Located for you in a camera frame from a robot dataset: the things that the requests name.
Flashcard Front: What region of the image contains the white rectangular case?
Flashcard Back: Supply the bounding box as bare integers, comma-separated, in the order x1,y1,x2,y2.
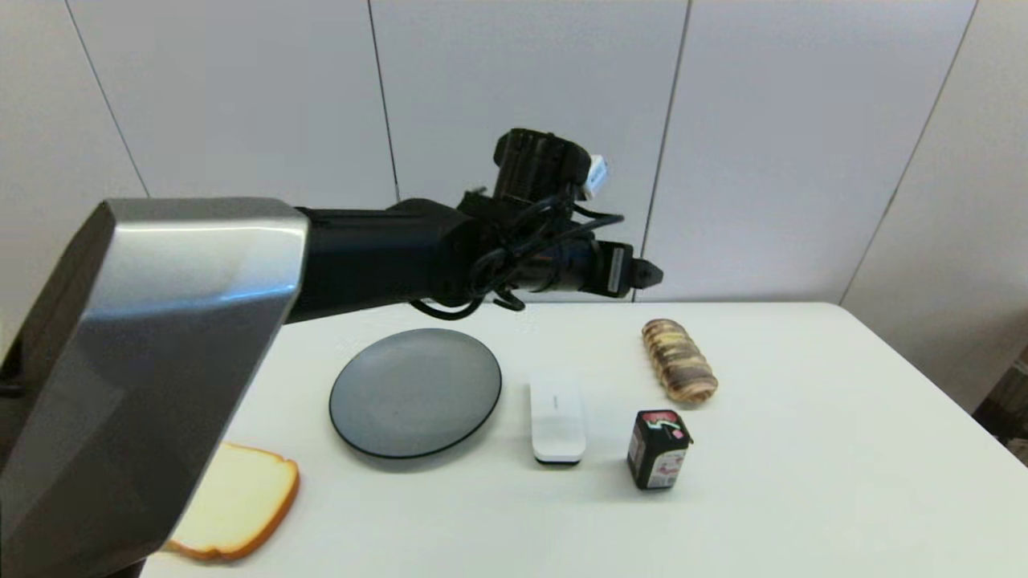
529,369,587,465

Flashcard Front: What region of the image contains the black wrist cable bundle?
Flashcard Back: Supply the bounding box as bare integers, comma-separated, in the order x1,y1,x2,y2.
410,189,627,322

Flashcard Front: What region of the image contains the small black drink carton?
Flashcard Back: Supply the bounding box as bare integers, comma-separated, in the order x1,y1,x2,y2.
626,409,693,490

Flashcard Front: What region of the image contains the white toast slice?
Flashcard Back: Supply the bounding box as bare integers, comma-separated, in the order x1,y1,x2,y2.
165,442,300,561

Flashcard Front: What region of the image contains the dark grey round plate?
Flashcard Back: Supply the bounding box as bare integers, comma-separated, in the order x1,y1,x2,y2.
329,328,504,459

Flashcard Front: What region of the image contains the long brown striped bread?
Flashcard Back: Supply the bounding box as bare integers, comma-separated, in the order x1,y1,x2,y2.
641,320,719,404

